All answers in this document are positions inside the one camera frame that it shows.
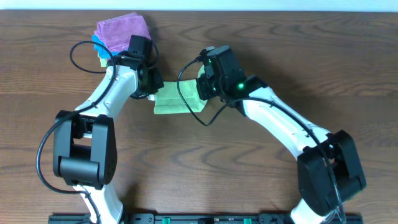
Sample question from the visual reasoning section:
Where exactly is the light green microfiber cloth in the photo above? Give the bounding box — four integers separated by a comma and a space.
154, 79, 207, 114

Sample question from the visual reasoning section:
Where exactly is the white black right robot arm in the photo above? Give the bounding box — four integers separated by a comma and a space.
196, 45, 367, 223

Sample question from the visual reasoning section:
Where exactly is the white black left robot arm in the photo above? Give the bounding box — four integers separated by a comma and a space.
52, 35, 164, 223

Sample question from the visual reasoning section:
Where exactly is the bottom folded green cloth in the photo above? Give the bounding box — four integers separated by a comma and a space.
97, 54, 108, 68

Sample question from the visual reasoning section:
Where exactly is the folded blue cloth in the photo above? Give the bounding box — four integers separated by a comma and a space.
91, 34, 110, 59

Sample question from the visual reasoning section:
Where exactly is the top folded purple cloth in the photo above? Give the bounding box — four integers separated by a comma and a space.
94, 12, 151, 52

